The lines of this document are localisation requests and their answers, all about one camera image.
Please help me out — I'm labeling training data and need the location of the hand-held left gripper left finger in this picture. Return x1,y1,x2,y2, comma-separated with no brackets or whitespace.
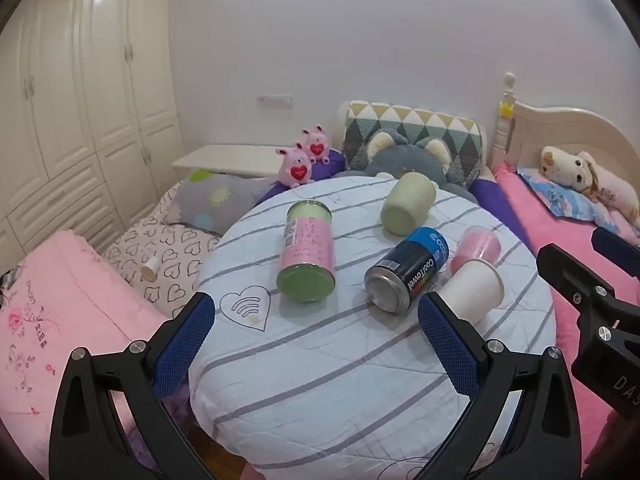
49,290,216,480

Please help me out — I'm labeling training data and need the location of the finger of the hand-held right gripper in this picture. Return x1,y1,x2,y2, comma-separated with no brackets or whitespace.
591,227,640,279
536,242,640,343

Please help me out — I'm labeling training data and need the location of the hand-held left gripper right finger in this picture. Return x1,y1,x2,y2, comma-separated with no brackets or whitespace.
415,290,582,480

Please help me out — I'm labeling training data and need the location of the person's right forearm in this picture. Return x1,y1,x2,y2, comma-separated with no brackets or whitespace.
587,410,637,480

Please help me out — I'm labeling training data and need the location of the white paper cup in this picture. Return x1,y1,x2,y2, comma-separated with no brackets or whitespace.
439,258,505,326

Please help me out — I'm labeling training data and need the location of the pink plastic cup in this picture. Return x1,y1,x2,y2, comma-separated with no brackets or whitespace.
448,225,502,275

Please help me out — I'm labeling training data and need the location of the pale green cup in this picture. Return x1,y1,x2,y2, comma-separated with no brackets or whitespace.
380,171,438,236

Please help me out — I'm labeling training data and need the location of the pink bed blanket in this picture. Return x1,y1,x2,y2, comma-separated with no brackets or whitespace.
492,163,640,480

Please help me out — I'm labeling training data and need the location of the blue printed pillow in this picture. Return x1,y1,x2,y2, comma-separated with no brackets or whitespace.
517,165,640,234

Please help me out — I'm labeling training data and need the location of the blue and black can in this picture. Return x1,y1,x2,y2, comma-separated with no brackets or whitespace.
363,226,450,315

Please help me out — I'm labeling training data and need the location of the cream plush dog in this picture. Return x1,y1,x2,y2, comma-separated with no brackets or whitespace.
539,145,640,222

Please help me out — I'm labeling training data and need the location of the heart print quilt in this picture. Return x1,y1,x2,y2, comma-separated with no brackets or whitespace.
102,182,224,319

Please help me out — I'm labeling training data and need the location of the round striped-cloth table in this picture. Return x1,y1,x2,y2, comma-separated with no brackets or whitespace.
187,175,559,467

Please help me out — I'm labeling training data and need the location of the pink embroidered quilt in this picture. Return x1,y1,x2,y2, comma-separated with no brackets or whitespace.
0,229,194,477

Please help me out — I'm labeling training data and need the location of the cream wooden headboard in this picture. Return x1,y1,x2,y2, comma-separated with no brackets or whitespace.
491,72,640,172

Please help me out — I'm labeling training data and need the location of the pink and green canister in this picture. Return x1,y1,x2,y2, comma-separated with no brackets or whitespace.
276,199,337,304

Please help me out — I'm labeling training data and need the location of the grey flower pillow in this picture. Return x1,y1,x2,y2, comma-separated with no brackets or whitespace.
167,168,274,237

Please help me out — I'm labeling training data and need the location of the white bedside table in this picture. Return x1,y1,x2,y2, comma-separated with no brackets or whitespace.
171,143,301,179

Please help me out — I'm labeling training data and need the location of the grey plush animal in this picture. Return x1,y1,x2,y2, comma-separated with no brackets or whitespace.
332,128,482,206

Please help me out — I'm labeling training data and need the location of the pink plush bunny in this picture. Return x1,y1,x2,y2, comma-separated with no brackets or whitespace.
274,147,315,190
299,123,332,165

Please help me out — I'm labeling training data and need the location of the triangle patterned cushion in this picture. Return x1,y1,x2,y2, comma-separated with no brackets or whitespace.
342,101,489,187

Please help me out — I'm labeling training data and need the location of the white wardrobe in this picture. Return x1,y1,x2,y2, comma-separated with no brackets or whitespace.
0,0,186,262

